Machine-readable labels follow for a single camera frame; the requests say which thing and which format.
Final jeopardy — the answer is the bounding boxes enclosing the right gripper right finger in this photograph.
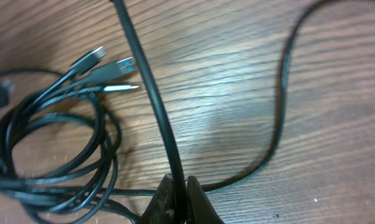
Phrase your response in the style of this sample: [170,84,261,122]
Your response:
[187,176,224,224]

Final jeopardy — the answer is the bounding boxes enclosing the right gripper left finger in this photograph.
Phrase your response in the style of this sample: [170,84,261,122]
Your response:
[137,174,175,224]

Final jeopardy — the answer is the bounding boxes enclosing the black USB-C cable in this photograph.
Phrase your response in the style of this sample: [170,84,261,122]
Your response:
[68,0,375,224]

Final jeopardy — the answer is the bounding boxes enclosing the black USB-A cable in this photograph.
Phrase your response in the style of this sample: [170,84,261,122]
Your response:
[0,56,141,224]

